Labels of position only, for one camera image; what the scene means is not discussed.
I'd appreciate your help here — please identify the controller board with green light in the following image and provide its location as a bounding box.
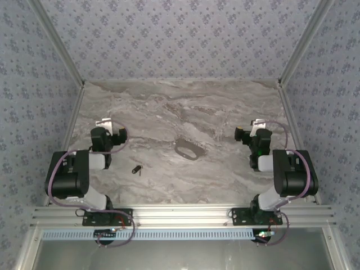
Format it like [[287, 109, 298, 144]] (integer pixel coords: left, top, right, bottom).
[[254, 229, 276, 243]]

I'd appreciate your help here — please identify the small black controller board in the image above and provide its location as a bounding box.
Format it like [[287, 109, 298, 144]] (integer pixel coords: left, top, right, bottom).
[[94, 229, 118, 240]]

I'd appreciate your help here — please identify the grey metal panel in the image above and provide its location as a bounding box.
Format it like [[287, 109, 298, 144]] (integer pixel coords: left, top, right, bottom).
[[36, 238, 335, 270]]

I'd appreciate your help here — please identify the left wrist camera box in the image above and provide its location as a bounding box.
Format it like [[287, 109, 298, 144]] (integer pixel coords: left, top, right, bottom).
[[95, 118, 114, 136]]

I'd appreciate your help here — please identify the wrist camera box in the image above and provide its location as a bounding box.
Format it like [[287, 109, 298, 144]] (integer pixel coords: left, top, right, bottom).
[[95, 118, 114, 136], [250, 118, 267, 138]]

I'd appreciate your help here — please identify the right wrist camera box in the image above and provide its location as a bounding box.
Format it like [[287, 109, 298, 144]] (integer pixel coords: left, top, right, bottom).
[[250, 118, 267, 138]]

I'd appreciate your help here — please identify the aluminium table side rail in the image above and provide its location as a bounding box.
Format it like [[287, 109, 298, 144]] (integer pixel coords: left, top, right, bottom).
[[42, 83, 87, 208], [277, 83, 322, 205]]

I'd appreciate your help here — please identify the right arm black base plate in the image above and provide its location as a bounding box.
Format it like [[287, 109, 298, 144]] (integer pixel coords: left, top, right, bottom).
[[231, 207, 283, 227]]

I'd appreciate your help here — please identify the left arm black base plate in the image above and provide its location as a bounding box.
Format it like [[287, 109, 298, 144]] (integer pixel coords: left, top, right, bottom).
[[82, 208, 133, 227]]

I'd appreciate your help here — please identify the wide aluminium base rail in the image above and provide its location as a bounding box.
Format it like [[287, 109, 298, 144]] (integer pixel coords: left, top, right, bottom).
[[30, 204, 337, 228]]

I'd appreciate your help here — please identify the aluminium corner post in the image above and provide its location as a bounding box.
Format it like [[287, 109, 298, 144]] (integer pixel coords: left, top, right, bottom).
[[27, 0, 86, 87], [277, 0, 337, 87]]

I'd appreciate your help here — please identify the grey slotted cable duct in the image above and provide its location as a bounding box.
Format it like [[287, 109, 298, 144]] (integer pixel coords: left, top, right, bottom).
[[42, 228, 256, 241]]

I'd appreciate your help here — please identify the aluminium lower frame bar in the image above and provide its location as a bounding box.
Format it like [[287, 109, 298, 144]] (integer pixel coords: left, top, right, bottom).
[[12, 226, 43, 270], [321, 226, 351, 270]]

